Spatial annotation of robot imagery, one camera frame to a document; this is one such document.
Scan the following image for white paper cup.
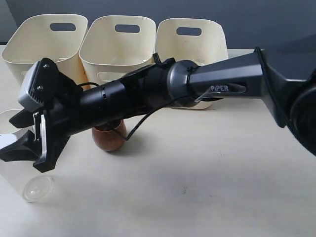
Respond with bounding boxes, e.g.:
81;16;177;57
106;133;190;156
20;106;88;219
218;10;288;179
0;109;21;135

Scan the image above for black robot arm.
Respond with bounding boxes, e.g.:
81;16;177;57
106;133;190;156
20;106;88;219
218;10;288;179
0;35;316;173

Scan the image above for cream middle storage bin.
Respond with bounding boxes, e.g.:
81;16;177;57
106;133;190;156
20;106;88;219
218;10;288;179
79;15;156;84

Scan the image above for cream storage bin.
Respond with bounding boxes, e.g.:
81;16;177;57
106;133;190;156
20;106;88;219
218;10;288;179
79;15;156;84
2;14;88;84
154;18;228;110

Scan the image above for cream left storage bin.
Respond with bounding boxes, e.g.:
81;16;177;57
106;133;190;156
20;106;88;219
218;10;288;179
2;14;88;84

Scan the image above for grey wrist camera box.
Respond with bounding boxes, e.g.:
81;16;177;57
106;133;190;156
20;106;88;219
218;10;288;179
18;61;44;112

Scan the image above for brown wooden cup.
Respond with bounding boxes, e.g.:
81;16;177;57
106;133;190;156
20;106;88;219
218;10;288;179
92;120;127;152

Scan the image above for cream right storage bin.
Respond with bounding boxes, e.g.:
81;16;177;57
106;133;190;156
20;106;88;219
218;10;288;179
154;18;228;110

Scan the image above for clear plastic bottle white cap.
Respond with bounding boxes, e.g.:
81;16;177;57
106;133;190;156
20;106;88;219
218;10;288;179
0;132;55;202

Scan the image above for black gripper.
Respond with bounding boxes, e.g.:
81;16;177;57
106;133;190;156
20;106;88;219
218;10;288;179
0;57;104;172

